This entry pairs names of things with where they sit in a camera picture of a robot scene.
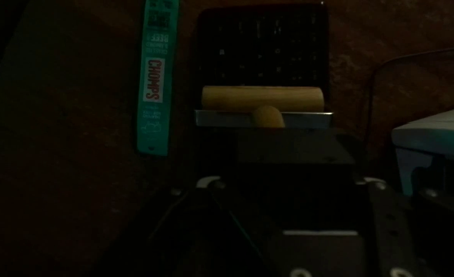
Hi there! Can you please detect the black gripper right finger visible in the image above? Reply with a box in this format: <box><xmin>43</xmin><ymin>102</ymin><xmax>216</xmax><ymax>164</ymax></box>
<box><xmin>360</xmin><ymin>177</ymin><xmax>444</xmax><ymax>277</ymax></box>

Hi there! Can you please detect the black power cable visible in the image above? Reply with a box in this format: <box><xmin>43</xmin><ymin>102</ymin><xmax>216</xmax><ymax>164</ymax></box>
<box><xmin>363</xmin><ymin>47</ymin><xmax>454</xmax><ymax>153</ymax></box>

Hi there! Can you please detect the green ruler strip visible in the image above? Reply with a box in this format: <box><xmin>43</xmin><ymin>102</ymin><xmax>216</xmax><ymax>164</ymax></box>
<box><xmin>134</xmin><ymin>0</ymin><xmax>183</xmax><ymax>157</ymax></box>

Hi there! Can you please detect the white toaster oven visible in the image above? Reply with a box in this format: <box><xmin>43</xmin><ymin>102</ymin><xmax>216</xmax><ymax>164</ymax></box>
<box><xmin>390</xmin><ymin>105</ymin><xmax>454</xmax><ymax>199</ymax></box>

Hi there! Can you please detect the black mat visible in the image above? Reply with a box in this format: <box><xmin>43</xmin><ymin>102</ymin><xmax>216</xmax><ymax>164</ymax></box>
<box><xmin>194</xmin><ymin>4</ymin><xmax>333</xmax><ymax>113</ymax></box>

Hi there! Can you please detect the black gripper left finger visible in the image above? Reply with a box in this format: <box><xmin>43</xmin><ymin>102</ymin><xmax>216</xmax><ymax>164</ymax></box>
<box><xmin>102</xmin><ymin>176</ymin><xmax>270</xmax><ymax>277</ymax></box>

